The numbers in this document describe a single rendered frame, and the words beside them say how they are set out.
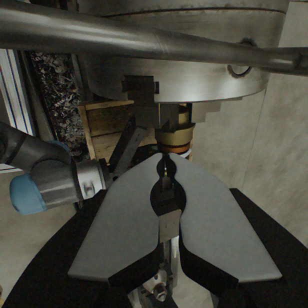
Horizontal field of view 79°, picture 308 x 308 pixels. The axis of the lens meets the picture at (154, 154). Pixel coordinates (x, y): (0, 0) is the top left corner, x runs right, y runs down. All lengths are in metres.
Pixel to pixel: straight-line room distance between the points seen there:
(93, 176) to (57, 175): 0.06
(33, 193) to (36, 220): 1.58
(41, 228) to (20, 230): 0.15
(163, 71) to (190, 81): 0.03
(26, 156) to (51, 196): 0.11
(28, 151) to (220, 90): 0.37
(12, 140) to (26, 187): 0.11
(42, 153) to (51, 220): 1.54
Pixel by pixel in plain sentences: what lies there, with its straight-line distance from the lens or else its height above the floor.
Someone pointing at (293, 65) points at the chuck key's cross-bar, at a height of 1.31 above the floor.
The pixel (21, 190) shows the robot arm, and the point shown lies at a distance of 0.39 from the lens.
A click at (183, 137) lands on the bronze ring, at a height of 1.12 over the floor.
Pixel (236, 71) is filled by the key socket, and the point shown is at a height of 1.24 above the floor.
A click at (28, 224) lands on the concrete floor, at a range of 1.99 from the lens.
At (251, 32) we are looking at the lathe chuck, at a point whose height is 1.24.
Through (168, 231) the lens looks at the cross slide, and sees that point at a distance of 0.82.
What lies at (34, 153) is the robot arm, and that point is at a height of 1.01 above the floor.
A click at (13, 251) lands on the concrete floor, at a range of 2.22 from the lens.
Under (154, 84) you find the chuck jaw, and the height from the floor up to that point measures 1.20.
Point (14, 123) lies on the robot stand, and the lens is 1.28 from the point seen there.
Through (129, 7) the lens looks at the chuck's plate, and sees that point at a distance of 0.24.
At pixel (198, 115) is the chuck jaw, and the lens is 0.40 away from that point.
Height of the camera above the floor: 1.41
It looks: 53 degrees down
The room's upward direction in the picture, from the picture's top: 139 degrees clockwise
